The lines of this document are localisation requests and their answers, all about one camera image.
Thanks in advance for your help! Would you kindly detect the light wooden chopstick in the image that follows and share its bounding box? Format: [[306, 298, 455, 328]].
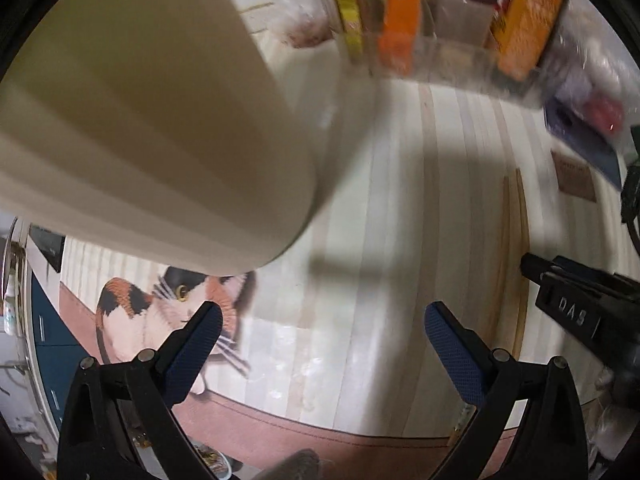
[[487, 176, 510, 341], [512, 168, 530, 359]]

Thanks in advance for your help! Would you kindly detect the brown leather placemat label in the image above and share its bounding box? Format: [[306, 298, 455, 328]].
[[551, 151, 597, 203]]

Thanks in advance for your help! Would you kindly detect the striped cat print placemat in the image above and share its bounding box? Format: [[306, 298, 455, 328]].
[[58, 34, 637, 480]]

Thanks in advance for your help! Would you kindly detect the clear plastic bag red item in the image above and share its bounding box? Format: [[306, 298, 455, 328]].
[[544, 0, 639, 158]]

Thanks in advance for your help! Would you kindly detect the clear plastic organizer tray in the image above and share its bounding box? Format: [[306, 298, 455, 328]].
[[333, 32, 554, 110]]

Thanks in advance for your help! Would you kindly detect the beige ribbed utensil cup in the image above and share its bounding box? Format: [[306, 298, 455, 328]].
[[1, 0, 317, 275]]

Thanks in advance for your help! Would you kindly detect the dark soy sauce bottle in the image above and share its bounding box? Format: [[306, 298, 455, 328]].
[[490, 0, 568, 84]]

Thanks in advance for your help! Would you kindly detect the brown lid spice jar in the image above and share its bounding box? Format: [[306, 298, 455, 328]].
[[435, 0, 498, 48]]

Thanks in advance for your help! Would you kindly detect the orange seasoning packet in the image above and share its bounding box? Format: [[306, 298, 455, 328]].
[[378, 0, 422, 76]]

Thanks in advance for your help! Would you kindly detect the yellow seasoning box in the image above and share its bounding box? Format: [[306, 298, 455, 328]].
[[335, 0, 363, 62]]

